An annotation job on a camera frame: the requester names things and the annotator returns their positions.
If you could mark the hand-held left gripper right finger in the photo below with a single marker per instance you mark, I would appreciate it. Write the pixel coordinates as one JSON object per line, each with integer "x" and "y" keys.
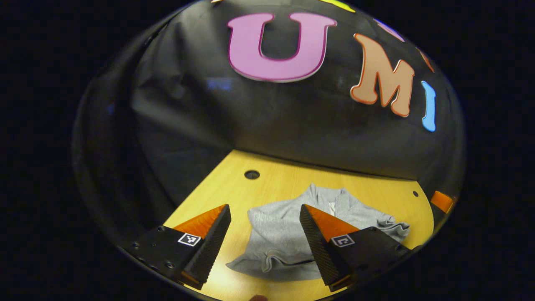
{"x": 319, "y": 251}

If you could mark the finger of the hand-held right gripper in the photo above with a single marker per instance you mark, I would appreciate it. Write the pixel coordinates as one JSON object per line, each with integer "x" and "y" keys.
{"x": 442, "y": 200}

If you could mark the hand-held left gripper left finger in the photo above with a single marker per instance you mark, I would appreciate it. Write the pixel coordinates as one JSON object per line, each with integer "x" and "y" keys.
{"x": 209, "y": 246}

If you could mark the grey zip-neck sweatshirt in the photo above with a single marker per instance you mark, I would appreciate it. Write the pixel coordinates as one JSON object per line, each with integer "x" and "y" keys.
{"x": 276, "y": 234}

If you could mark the black backdrop cloth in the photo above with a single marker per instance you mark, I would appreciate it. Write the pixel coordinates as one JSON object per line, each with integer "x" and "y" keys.
{"x": 271, "y": 117}

